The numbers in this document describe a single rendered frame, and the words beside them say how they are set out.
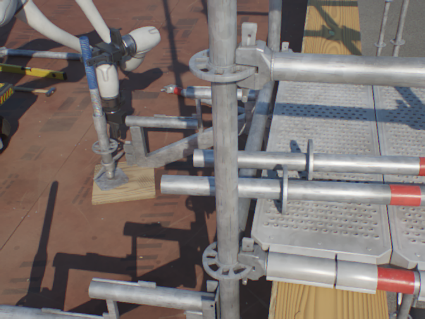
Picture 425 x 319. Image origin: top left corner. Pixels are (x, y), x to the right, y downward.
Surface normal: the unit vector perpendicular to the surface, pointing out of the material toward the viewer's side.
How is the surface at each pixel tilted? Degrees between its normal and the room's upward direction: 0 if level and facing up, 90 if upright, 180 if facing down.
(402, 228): 0
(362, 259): 29
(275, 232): 0
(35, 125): 0
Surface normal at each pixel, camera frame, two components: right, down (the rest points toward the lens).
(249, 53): -0.35, 0.55
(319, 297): -0.03, -0.82
